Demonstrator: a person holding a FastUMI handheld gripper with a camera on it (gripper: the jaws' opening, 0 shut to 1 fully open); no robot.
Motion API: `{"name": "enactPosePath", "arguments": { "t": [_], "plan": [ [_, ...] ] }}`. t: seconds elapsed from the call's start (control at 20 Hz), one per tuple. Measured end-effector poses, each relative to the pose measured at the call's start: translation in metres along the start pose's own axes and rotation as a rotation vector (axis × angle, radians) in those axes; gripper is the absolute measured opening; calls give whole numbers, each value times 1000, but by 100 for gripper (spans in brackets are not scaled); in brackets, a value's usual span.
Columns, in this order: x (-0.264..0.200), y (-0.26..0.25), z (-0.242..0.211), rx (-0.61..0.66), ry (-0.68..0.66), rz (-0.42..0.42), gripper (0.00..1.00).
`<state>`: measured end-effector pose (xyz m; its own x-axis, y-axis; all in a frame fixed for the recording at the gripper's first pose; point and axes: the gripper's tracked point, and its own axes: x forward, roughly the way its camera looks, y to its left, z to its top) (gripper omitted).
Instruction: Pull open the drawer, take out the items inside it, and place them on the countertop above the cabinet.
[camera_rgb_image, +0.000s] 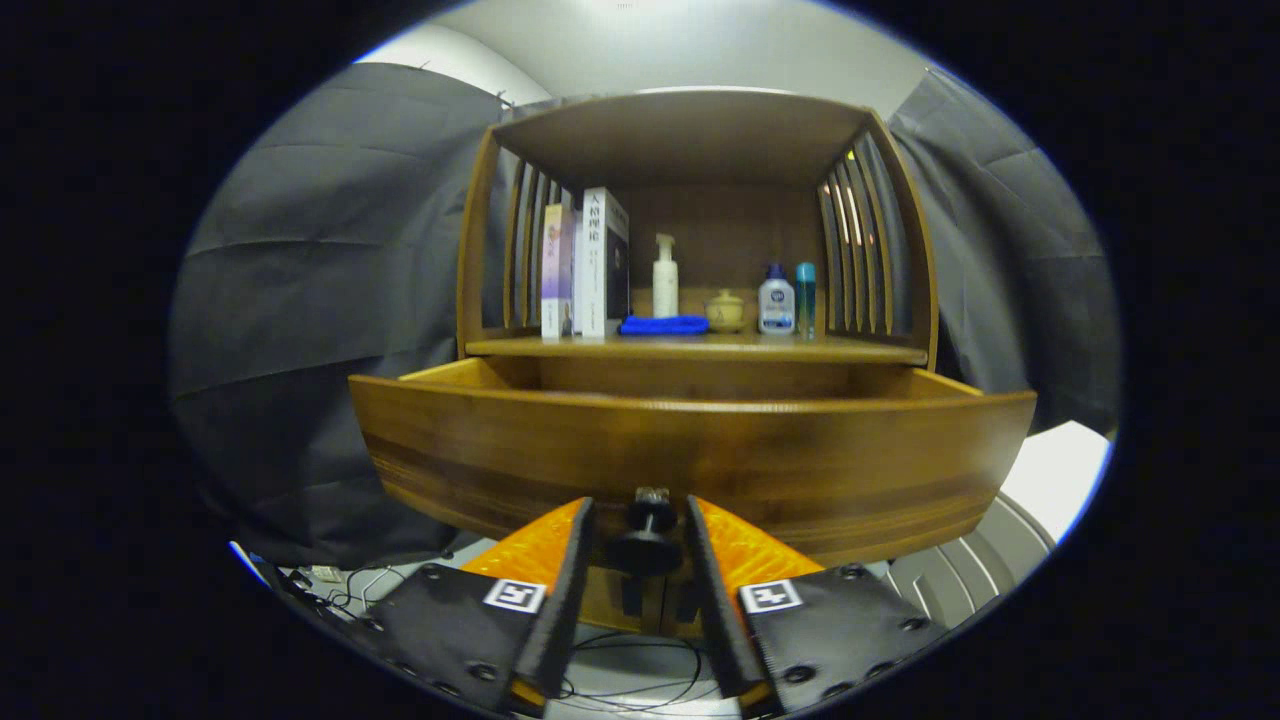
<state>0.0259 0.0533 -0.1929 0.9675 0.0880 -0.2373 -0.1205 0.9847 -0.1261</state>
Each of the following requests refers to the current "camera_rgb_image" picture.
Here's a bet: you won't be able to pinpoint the wooden countertop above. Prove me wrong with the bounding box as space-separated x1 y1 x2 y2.
465 333 931 366

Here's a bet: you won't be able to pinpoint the thin purple book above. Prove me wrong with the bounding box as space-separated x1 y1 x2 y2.
540 203 578 340

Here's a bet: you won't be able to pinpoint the white pump bottle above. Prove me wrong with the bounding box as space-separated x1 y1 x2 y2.
652 233 680 319

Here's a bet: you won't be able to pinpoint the white appliance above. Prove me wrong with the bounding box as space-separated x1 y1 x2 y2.
885 420 1113 631

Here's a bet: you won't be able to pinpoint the wooden cabinet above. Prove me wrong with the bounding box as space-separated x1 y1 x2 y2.
455 88 941 641

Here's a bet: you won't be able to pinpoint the wooden drawer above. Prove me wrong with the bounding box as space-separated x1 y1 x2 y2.
347 355 1038 569

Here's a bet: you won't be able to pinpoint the thick white book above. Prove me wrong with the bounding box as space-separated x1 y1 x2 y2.
580 186 631 339

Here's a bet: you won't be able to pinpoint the wooden cabinet door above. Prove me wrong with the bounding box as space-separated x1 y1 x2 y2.
578 565 666 636
660 575 721 641

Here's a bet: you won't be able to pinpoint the black backdrop cloth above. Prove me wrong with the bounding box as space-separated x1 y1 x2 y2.
168 62 1121 571

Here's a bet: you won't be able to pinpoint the yellow lidded tea cup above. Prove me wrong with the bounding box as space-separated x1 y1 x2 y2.
703 289 747 334

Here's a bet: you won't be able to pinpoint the black drawer knob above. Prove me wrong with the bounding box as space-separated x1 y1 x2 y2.
607 487 686 578

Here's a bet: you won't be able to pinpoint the black floor cables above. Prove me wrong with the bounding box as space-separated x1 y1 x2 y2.
270 560 741 716

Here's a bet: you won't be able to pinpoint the white bottle with blue cap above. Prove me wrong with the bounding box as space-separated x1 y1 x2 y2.
757 263 797 335

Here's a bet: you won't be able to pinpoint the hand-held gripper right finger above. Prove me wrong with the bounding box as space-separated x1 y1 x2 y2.
684 495 951 716

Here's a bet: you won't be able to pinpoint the blue folded cloth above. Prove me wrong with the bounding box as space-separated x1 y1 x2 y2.
618 315 710 337

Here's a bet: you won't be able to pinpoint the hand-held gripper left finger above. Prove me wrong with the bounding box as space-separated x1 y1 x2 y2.
360 497 598 716

